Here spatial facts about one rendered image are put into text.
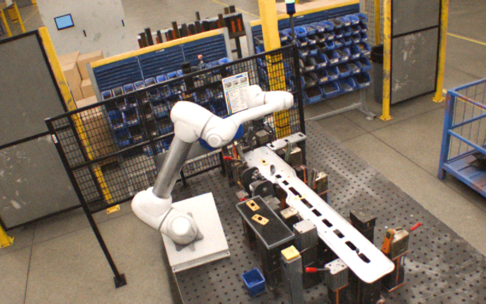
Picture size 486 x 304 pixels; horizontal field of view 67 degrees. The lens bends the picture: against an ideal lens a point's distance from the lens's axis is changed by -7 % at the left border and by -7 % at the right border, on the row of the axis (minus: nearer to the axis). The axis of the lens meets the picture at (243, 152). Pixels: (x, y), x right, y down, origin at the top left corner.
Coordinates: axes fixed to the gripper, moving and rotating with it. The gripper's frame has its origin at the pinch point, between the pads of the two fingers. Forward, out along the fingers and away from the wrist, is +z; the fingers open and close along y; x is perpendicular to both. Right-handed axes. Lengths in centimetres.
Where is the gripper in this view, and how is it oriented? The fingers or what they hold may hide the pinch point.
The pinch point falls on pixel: (261, 145)
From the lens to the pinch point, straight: 259.1
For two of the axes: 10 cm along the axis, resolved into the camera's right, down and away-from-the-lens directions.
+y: 9.0, -3.3, 2.9
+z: 1.5, 8.5, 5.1
